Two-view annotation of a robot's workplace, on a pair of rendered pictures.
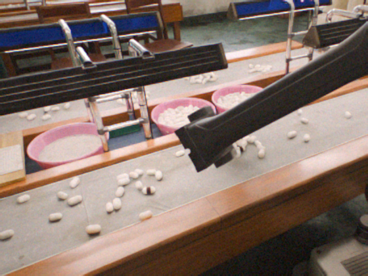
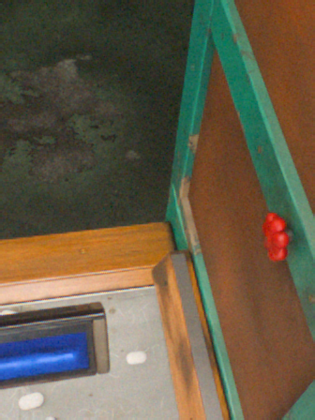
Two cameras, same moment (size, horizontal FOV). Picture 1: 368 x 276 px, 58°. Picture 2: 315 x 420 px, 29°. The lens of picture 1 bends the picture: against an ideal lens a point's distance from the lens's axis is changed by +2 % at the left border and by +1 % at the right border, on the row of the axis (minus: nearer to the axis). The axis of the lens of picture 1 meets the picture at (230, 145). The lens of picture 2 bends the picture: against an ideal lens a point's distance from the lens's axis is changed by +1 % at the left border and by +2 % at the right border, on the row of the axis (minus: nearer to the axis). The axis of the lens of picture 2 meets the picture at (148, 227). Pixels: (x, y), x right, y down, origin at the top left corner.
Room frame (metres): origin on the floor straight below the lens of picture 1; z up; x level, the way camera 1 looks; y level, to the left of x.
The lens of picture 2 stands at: (0.93, 0.67, 1.69)
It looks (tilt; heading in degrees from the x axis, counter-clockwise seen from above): 57 degrees down; 195
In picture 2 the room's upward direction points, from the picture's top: 5 degrees clockwise
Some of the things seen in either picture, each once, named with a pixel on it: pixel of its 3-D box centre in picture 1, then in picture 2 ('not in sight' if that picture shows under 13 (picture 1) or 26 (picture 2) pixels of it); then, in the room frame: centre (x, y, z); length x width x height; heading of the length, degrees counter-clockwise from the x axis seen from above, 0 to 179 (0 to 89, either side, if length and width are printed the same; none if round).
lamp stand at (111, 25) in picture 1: (100, 79); not in sight; (1.26, 0.52, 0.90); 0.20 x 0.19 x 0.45; 119
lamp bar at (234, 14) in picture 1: (282, 3); not in sight; (1.80, -0.28, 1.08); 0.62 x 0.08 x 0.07; 119
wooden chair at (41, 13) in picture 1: (79, 62); not in sight; (2.82, 1.31, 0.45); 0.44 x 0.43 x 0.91; 117
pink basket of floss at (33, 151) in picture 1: (73, 151); not in sight; (1.00, 0.58, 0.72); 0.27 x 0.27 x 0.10
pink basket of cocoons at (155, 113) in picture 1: (184, 121); not in sight; (1.21, 0.19, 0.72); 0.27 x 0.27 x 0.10
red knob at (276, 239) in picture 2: not in sight; (278, 237); (0.62, 0.70, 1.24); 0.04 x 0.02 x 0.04; 29
